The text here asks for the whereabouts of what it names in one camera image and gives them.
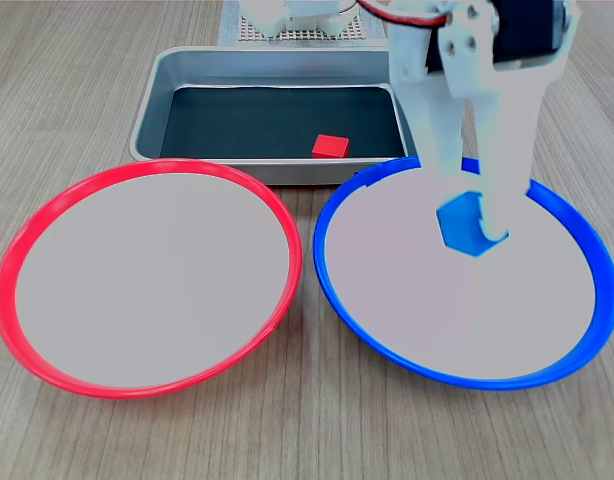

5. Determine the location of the red-rimmed white round plate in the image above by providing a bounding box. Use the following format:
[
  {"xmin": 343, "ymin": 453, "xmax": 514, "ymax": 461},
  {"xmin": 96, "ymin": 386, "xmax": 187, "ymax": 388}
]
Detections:
[{"xmin": 0, "ymin": 157, "xmax": 304, "ymax": 400}]

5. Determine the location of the blue-rimmed white round plate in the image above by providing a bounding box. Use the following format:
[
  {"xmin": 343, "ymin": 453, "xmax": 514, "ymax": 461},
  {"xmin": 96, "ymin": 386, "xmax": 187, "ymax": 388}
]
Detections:
[{"xmin": 312, "ymin": 155, "xmax": 614, "ymax": 391}]

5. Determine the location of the pale perforated base plate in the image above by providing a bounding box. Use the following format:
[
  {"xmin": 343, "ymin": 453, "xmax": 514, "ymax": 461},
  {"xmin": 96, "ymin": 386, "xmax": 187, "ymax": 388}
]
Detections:
[{"xmin": 219, "ymin": 0, "xmax": 388, "ymax": 45}]

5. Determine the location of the small red cube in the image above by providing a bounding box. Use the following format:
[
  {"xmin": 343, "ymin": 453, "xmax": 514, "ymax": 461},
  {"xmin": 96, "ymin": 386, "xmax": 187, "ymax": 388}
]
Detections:
[{"xmin": 311, "ymin": 133, "xmax": 350, "ymax": 160}]

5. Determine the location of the black tray mat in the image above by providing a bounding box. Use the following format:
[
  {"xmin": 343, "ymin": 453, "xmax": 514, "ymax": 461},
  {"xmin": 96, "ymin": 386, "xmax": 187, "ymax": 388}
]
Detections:
[{"xmin": 159, "ymin": 84, "xmax": 407, "ymax": 160}]

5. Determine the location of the small blue cube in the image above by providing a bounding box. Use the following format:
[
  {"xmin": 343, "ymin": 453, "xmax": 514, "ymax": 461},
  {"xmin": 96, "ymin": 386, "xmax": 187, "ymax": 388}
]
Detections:
[{"xmin": 435, "ymin": 189, "xmax": 511, "ymax": 259}]

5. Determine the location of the red and black cable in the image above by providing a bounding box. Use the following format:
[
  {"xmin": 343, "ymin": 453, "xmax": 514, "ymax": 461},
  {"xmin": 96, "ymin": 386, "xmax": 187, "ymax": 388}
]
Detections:
[{"xmin": 356, "ymin": 0, "xmax": 451, "ymax": 29}]

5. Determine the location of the steel tray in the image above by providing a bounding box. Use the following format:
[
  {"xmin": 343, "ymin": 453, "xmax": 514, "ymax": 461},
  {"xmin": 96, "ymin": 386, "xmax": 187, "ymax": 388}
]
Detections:
[{"xmin": 129, "ymin": 45, "xmax": 419, "ymax": 187}]

